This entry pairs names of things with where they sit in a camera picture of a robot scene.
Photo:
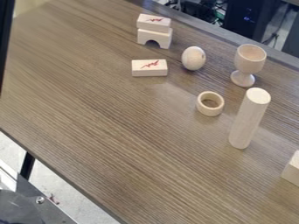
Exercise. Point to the rectangular wooden block red mark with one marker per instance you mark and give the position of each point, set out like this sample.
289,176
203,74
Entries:
149,67
153,23

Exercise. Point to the wooden arch block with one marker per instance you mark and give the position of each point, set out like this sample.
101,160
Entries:
155,36

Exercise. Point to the wooden cube block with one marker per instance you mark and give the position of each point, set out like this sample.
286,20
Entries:
292,169

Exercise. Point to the wooden egg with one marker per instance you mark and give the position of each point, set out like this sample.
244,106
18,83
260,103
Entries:
193,58

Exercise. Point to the wooden cylinder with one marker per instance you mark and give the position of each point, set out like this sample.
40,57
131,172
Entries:
249,117

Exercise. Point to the wooden goblet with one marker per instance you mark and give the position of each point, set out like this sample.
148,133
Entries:
247,63

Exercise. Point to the black computer tower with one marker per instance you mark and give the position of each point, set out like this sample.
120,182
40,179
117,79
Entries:
249,16

